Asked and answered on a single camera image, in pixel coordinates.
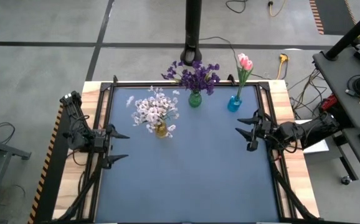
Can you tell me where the pale pink artificial tulip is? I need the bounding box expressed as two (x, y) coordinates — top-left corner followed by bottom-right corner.
(235, 52), (248, 98)

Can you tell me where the yellow floor cable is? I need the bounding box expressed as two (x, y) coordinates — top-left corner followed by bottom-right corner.
(267, 0), (288, 18)

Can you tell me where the blue table mat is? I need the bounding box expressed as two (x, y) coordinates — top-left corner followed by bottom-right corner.
(93, 85), (280, 223)

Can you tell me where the green glass vase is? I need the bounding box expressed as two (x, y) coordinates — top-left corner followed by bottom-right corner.
(187, 91), (203, 108)

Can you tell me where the grey side desk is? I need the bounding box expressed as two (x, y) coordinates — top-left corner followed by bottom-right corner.
(312, 43), (360, 194)

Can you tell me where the black upright camera pole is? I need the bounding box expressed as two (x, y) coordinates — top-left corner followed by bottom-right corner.
(179, 0), (203, 67)

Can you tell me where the long black floor cable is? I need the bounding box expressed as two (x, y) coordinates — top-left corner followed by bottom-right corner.
(198, 36), (273, 80)

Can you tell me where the yellow plug cable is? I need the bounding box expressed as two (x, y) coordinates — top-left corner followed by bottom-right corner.
(275, 53), (290, 80)

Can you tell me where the amber glass vase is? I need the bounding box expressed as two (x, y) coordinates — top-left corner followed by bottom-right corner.
(154, 121), (169, 139)

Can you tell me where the black hazard-striped base plate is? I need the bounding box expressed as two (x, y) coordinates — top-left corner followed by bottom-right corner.
(27, 96), (81, 224)

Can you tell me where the blue glass vase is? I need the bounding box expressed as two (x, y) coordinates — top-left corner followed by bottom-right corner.
(227, 95), (243, 113)

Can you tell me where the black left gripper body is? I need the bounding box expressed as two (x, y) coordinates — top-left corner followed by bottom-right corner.
(92, 123), (116, 170)

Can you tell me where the black slanted stand pole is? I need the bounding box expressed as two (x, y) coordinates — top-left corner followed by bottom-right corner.
(324, 2), (360, 62)

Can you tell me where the black cable bundle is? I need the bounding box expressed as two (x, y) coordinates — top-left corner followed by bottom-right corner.
(287, 68), (327, 110)

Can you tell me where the black floor cable loop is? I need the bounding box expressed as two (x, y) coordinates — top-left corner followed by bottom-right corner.
(0, 121), (16, 146)

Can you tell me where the black right camera cable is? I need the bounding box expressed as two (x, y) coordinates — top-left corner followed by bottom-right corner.
(270, 136), (299, 154)

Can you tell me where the black looped floor cable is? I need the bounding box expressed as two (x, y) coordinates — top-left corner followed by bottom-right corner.
(225, 0), (249, 14)

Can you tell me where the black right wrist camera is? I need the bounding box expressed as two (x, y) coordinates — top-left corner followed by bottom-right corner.
(246, 139), (260, 152)

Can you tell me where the grey metal side table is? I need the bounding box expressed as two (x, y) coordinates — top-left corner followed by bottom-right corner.
(0, 126), (32, 218)

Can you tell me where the red box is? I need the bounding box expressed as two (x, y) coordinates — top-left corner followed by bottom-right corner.
(320, 95), (338, 113)

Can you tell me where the dark hazard-striped floor mat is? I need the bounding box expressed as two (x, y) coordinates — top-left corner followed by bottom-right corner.
(309, 0), (357, 35)

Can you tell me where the black metal table frame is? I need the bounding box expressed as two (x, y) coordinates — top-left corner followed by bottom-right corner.
(55, 74), (321, 224)

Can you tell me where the white paper sheet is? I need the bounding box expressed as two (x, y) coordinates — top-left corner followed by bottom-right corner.
(295, 119), (329, 154)

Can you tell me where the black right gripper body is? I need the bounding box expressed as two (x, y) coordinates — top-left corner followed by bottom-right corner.
(250, 108), (282, 144)

